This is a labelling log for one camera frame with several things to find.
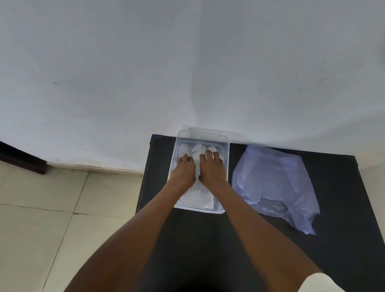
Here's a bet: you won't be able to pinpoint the person's right hand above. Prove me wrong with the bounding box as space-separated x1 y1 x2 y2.
198 149 230 191

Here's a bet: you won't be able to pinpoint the blue translucent plastic bag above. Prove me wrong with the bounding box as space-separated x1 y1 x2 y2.
231 144 321 236

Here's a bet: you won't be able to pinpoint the person's left hand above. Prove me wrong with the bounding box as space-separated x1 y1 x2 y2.
168 152 197 191

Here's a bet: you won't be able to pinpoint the person's left forearm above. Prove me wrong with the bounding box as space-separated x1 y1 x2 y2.
65 182 193 292

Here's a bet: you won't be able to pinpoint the white shirt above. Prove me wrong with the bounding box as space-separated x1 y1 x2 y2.
297 272 347 292

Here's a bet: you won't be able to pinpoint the clear plastic container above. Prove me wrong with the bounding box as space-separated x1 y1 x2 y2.
167 127 231 215

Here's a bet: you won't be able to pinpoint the dark wooden furniture base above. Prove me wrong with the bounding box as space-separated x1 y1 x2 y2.
0 140 49 175

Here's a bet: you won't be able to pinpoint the person's right forearm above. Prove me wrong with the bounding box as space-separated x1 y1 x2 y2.
211 182 323 292

